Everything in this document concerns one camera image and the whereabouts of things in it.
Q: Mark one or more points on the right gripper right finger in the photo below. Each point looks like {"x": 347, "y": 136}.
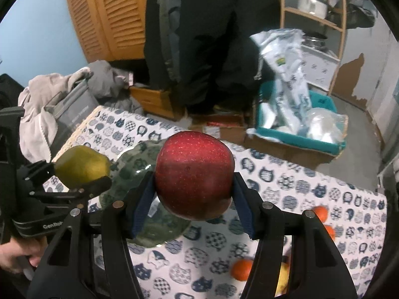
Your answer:
{"x": 317, "y": 269}

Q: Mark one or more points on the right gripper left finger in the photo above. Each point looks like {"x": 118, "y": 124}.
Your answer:
{"x": 88, "y": 256}

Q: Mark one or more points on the orange fruit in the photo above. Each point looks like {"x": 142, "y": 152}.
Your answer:
{"x": 330, "y": 231}

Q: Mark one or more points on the yellow-green pear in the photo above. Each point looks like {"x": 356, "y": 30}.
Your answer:
{"x": 80, "y": 165}

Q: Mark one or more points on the small orange tangerine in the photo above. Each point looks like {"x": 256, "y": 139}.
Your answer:
{"x": 241, "y": 269}

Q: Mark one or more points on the red apple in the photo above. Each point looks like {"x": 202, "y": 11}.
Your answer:
{"x": 194, "y": 174}

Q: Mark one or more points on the person left hand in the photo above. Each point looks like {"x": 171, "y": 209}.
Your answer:
{"x": 31, "y": 248}

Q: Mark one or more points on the green glass bowl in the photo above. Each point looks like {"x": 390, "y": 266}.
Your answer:
{"x": 146, "y": 222}

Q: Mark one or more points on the cat pattern tablecloth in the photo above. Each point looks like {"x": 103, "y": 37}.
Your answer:
{"x": 194, "y": 265}

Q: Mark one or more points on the grey tote bag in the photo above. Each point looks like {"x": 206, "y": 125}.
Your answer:
{"x": 69, "y": 111}

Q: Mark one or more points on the cardboard box under crate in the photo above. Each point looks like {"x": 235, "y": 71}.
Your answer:
{"x": 304, "y": 157}

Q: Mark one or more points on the clear plastic bag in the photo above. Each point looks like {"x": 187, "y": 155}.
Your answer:
{"x": 326, "y": 126}

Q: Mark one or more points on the grey clothes pile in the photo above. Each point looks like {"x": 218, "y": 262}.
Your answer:
{"x": 109, "y": 85}

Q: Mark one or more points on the small cardboard box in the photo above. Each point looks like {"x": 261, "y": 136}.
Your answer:
{"x": 225, "y": 127}

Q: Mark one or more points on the teal plastic crate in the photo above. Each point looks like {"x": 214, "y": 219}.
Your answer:
{"x": 266, "y": 125}

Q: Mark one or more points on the white patterned drawer box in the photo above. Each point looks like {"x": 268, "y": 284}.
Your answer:
{"x": 318, "y": 67}

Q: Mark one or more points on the wooden louvered wardrobe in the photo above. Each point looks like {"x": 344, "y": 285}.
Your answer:
{"x": 109, "y": 30}

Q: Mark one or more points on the metal round pan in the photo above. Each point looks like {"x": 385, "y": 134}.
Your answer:
{"x": 315, "y": 41}

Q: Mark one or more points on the black hanging coat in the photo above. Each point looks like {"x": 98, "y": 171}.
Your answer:
{"x": 202, "y": 51}

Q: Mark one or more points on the wooden shelf rack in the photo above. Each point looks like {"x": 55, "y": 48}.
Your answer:
{"x": 291, "y": 17}

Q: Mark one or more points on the dark hanging bag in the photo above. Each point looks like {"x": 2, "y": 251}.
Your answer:
{"x": 357, "y": 16}

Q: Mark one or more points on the white cooking pot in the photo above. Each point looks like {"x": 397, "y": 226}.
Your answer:
{"x": 316, "y": 8}

